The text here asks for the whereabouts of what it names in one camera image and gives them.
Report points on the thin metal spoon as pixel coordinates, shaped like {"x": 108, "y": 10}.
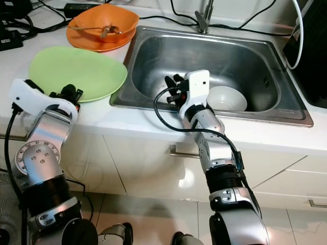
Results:
{"x": 87, "y": 29}

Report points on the orange bowl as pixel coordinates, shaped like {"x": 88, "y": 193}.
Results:
{"x": 117, "y": 18}

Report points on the stainless steel sink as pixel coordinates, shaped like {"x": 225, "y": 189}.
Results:
{"x": 260, "y": 61}

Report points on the grey robot leg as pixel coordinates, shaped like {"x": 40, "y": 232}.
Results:
{"x": 115, "y": 234}
{"x": 184, "y": 239}

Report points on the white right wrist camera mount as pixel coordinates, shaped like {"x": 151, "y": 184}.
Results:
{"x": 196, "y": 89}

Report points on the black power adapter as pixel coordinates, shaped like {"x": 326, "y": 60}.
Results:
{"x": 82, "y": 9}

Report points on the grey floor fan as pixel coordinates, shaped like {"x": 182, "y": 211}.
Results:
{"x": 10, "y": 214}

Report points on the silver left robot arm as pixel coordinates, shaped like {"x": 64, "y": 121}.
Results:
{"x": 48, "y": 163}

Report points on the black power strip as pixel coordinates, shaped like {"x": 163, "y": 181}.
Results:
{"x": 10, "y": 38}

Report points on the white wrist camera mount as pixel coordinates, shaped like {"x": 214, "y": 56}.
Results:
{"x": 33, "y": 97}
{"x": 196, "y": 89}

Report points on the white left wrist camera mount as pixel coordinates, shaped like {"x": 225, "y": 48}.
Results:
{"x": 33, "y": 97}

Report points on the metal faucet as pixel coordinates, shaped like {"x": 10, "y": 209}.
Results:
{"x": 204, "y": 18}

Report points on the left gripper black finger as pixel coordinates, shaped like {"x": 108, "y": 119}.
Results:
{"x": 78, "y": 94}
{"x": 64, "y": 91}

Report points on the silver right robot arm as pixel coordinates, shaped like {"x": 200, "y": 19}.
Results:
{"x": 225, "y": 168}

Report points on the white cabinet door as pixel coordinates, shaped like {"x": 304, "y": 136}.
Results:
{"x": 133, "y": 168}

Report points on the black electronic device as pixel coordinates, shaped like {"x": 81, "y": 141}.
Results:
{"x": 13, "y": 6}

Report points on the white bowl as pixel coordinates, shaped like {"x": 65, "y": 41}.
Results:
{"x": 227, "y": 97}

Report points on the grey left robot leg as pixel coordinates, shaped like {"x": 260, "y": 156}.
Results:
{"x": 115, "y": 234}

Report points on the green plate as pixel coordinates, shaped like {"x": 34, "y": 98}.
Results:
{"x": 76, "y": 69}

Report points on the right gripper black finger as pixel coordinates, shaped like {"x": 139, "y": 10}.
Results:
{"x": 179, "y": 79}
{"x": 168, "y": 84}

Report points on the black water dispenser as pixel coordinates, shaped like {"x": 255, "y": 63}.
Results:
{"x": 314, "y": 66}

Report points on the grey right robot leg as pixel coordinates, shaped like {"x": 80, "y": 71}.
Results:
{"x": 184, "y": 239}

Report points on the short wooden utensil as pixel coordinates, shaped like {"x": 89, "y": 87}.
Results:
{"x": 107, "y": 31}

